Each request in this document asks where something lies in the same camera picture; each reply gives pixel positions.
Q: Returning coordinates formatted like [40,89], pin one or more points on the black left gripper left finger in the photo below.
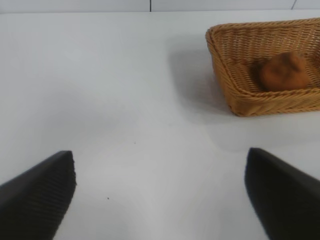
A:
[37,200]

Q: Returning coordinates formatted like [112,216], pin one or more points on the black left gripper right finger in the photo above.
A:
[285,200]

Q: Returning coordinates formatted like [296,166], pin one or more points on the tan woven wicker basket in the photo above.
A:
[237,50]

